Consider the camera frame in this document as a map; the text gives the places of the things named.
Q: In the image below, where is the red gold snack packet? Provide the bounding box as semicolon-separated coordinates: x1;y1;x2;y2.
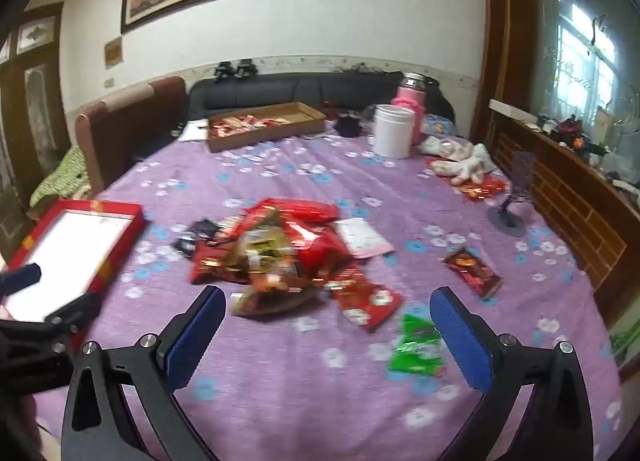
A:
190;240;250;285

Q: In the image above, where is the black snack packet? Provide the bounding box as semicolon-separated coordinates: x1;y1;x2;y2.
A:
171;218;220;259

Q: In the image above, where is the green snack packet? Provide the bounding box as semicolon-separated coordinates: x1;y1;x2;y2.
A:
388;314;446;377

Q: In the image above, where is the dark brown snack packet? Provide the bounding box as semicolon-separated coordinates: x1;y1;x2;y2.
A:
444;247;502;299

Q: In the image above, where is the gold brown snack bag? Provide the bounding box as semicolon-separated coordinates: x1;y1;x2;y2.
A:
231;239;321;318

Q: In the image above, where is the red floral snack packet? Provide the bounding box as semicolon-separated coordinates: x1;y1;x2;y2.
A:
326;264;402;332

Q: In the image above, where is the large red snack pack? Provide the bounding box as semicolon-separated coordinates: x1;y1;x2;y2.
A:
232;208;352;283

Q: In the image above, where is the pink white snack packet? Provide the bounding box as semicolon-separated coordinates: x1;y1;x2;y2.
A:
333;217;395;259

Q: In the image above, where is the long red snack pack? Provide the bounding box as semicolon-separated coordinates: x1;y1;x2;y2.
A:
245;198;340;224

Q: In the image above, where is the red tray white inside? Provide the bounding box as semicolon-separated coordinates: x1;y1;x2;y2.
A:
2;200;145;322

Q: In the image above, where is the green patterned cushion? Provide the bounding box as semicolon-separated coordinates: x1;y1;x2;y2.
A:
29;146;92;208

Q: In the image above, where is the wooden glass door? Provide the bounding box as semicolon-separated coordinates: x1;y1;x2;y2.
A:
1;2;70;261

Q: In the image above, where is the brown armchair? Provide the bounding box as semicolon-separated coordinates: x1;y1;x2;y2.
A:
75;76;188;194

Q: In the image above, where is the wooden sideboard cabinet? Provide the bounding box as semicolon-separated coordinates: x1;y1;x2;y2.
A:
489;100;639;328

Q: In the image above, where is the white notebook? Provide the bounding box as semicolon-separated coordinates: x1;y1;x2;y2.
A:
178;120;208;142

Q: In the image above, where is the brown cardboard snack tray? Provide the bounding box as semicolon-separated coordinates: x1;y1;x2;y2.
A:
207;102;326;153

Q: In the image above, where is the red foil packet under plush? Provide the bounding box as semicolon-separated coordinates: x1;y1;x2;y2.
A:
426;158;508;202

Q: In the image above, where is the purple floral tablecloth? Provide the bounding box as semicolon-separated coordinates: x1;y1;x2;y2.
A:
29;119;624;461

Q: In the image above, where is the black phone stand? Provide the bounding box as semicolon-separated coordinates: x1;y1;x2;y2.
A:
488;151;534;238

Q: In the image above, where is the white plush toy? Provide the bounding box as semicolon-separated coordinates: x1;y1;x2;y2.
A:
419;136;497;186

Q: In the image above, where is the small black pouch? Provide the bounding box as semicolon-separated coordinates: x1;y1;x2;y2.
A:
334;113;361;138

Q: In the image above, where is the white plastic jar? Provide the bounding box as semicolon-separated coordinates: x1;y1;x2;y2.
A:
372;104;414;158

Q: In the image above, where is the black leather sofa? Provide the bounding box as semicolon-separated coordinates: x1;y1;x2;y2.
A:
186;71;457;123

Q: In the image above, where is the pink thermos bottle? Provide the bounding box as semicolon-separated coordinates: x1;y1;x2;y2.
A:
392;72;425;146

